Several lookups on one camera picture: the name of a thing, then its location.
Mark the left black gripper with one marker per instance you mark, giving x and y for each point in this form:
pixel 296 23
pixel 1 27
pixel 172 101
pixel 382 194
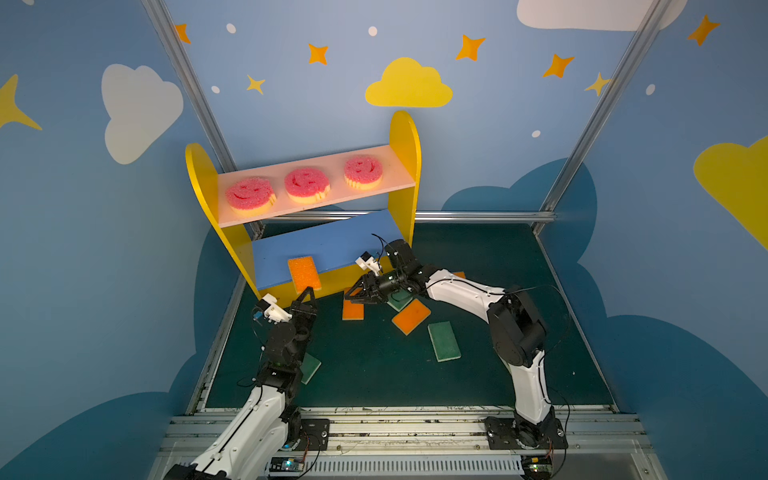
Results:
pixel 298 312

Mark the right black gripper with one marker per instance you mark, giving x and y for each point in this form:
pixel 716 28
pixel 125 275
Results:
pixel 375 285

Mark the green sponge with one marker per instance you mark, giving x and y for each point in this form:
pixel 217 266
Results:
pixel 309 368
pixel 444 342
pixel 399 300

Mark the pink smiley sponge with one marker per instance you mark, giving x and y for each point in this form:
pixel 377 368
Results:
pixel 363 172
pixel 251 196
pixel 306 185

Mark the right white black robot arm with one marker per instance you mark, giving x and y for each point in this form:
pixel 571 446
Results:
pixel 517 332

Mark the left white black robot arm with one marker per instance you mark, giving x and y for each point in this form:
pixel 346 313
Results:
pixel 268 421

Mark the yellow shelf with pink and blue boards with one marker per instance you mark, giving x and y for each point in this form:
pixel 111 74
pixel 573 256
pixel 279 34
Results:
pixel 334 246

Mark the back aluminium floor bar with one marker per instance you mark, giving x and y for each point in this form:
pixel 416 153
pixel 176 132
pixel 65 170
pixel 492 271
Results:
pixel 465 217

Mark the left small circuit board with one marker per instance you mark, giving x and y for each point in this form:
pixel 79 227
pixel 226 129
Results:
pixel 286 465

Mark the small circuit board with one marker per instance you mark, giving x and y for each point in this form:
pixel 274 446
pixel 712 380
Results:
pixel 286 465
pixel 536 467

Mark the right small circuit board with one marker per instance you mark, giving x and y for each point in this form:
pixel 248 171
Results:
pixel 536 467

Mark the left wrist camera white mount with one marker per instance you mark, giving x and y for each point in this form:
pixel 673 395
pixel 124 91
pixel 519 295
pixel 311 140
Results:
pixel 268 309

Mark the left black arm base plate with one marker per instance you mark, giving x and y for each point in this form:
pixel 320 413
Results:
pixel 307 434

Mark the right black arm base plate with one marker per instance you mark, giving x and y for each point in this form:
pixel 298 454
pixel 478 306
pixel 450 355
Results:
pixel 518 433

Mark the aluminium rail frame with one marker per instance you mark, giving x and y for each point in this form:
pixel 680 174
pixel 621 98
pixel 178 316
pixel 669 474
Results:
pixel 452 442

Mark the left aluminium corner post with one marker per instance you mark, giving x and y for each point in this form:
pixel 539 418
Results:
pixel 161 20

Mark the aluminium corner post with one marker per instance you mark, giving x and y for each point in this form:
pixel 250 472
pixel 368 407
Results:
pixel 642 40
pixel 161 20

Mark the right aluminium corner post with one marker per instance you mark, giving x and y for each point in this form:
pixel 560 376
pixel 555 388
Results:
pixel 642 40

